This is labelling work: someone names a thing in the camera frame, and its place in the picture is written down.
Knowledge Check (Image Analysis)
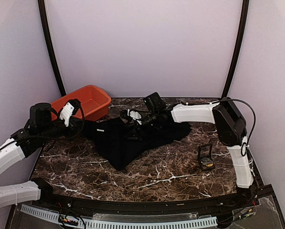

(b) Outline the right black frame post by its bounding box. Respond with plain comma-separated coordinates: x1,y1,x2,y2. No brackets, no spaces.
221,0,250,98

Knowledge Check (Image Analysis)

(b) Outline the white slotted cable duct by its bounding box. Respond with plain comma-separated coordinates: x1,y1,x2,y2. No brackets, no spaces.
20,204,218,229

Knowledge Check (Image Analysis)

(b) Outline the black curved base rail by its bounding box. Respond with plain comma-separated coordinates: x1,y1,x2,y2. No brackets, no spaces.
4,185,285,229

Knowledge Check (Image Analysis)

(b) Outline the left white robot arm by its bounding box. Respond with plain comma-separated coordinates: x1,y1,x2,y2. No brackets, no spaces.
0,99,85,208

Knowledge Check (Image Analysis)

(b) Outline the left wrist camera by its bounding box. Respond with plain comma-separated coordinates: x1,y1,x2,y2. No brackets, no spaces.
59,99,81,127

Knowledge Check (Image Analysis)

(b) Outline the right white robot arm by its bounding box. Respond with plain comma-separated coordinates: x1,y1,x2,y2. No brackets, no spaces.
120,92,258,207

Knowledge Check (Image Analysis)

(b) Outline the black t-shirt with blue logo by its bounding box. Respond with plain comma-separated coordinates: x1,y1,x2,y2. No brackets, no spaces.
82,118,192,171

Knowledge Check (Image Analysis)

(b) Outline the left black frame post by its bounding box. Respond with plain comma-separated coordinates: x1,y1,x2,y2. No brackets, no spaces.
38,0,66,97

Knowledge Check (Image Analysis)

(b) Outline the orange plastic tub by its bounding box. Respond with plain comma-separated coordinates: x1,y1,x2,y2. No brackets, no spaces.
51,85,112,121

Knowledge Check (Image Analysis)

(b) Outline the black frame post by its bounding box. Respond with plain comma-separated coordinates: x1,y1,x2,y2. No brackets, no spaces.
38,0,66,97
221,0,250,98

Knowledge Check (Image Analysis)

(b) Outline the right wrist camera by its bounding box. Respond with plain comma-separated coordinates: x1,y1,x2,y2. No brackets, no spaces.
120,109,142,125

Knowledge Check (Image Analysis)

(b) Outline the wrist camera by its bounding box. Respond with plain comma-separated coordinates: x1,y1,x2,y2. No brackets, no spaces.
59,99,81,127
120,109,142,125

